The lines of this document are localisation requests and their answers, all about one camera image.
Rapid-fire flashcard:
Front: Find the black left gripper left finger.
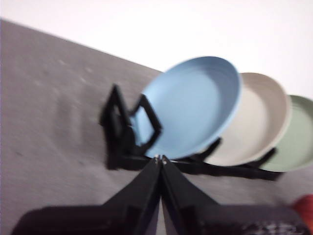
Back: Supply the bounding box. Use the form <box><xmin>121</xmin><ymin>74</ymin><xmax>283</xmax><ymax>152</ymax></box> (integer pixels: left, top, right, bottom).
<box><xmin>11</xmin><ymin>154</ymin><xmax>162</xmax><ymax>235</ymax></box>

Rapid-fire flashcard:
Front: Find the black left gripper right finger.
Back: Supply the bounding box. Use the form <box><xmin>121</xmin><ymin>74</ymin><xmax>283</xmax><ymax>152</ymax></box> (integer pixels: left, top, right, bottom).
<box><xmin>160</xmin><ymin>154</ymin><xmax>308</xmax><ymax>235</ymax></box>

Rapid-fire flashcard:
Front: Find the blue plate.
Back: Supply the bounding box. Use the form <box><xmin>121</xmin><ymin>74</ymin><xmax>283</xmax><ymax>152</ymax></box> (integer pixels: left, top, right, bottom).
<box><xmin>136</xmin><ymin>56</ymin><xmax>243</xmax><ymax>160</ymax></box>

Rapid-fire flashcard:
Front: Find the red yellow apple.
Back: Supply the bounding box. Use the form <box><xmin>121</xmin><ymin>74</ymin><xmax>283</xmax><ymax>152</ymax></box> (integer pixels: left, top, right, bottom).
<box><xmin>292</xmin><ymin>194</ymin><xmax>313</xmax><ymax>235</ymax></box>

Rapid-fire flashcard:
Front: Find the black plate rack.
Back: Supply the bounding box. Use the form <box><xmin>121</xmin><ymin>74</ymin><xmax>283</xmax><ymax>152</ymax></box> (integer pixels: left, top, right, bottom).
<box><xmin>99</xmin><ymin>84</ymin><xmax>286</xmax><ymax>182</ymax></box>

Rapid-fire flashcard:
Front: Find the beige plate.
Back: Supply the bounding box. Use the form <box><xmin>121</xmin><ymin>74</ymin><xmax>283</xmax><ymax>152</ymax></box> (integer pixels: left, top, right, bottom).
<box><xmin>204</xmin><ymin>72</ymin><xmax>291</xmax><ymax>166</ymax></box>

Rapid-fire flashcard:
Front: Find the green plate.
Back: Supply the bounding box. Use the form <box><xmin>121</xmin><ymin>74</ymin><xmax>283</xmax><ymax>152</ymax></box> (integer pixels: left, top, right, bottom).
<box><xmin>260</xmin><ymin>94</ymin><xmax>313</xmax><ymax>172</ymax></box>

